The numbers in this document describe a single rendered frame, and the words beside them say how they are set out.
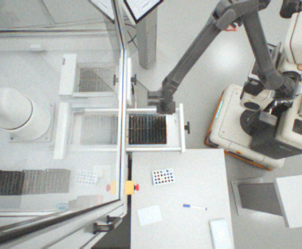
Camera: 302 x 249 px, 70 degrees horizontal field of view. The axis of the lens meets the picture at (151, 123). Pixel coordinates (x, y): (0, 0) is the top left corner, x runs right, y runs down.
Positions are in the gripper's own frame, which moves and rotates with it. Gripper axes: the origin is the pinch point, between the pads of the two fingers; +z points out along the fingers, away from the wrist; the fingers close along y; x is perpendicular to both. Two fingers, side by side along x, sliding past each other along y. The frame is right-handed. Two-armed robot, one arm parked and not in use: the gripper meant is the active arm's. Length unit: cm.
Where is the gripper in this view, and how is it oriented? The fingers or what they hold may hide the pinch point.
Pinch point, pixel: (164, 113)
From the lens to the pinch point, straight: 122.8
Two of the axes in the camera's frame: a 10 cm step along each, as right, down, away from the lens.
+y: 10.0, 0.2, 0.0
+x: 0.2, -9.4, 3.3
